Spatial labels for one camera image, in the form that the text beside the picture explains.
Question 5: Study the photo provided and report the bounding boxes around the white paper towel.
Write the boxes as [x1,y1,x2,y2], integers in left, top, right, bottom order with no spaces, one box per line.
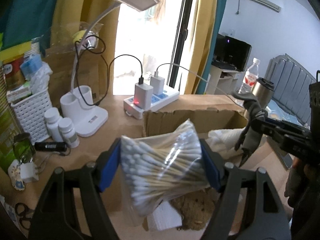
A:
[206,128,244,160]

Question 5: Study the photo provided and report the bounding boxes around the grey sock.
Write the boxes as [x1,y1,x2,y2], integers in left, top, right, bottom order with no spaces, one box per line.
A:
[232,92,267,167]

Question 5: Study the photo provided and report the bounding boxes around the bag of cotton swabs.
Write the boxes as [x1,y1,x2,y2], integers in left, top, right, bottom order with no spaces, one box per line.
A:
[120,120,209,217]

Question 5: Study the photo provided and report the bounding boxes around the brown plush toy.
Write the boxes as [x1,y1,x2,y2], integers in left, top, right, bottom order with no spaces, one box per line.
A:
[170,187,219,231]

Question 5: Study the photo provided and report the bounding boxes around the white pill bottle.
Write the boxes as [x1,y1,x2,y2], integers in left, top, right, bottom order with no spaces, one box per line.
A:
[58,118,80,148]
[44,107,63,142]

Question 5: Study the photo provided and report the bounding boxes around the brown cardboard box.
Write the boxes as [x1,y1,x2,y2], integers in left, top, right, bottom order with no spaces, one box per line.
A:
[141,107,293,170]

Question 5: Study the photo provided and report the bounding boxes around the black flashlight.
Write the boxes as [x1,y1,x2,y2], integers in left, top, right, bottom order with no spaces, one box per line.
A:
[34,142,68,152]

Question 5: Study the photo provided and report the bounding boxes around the grey padded headboard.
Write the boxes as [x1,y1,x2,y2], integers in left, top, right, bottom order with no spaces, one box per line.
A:
[265,54,316,125]

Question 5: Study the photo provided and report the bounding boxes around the steel travel tumbler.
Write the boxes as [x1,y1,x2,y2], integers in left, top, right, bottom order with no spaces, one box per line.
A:
[251,77,274,109]

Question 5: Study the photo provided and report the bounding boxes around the white small charger plug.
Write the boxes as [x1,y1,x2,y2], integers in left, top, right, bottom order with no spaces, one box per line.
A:
[20,162,39,183]

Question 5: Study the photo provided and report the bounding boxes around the white desk lamp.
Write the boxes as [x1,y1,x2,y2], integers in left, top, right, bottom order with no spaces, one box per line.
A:
[60,0,161,138]

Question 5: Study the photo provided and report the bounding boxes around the white power strip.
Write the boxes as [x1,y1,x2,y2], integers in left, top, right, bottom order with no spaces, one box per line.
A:
[123,85,180,120]

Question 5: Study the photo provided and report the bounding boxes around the black scissors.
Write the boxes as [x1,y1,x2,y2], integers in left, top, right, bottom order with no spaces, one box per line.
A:
[15,203,34,231]

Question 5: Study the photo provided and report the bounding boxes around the clear water bottle red label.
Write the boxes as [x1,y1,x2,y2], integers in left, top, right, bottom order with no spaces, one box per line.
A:
[239,57,260,94]

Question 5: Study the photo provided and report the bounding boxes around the white plastic basket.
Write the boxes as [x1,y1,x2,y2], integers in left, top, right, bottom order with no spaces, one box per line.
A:
[11,88,53,144]

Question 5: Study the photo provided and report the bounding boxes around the white computer desk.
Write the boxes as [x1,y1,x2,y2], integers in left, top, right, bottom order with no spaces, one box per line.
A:
[205,66,244,95]

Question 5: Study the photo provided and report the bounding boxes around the green bag of paper cups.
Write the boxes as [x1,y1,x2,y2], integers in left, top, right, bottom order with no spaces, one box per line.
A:
[0,66,22,173]

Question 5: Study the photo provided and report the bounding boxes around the black computer monitor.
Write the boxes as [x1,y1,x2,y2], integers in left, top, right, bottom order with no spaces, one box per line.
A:
[212,34,252,72]

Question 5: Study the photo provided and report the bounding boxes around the red yellow can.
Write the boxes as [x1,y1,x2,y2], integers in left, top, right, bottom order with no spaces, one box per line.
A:
[3,55,25,90]

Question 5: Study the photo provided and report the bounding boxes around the yellow duck plush in bag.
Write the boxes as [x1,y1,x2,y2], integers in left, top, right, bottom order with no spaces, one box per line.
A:
[72,29,98,51]

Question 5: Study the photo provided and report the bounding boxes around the white charger with black cable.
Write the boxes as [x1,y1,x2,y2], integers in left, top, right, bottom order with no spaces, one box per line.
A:
[133,77,153,109]

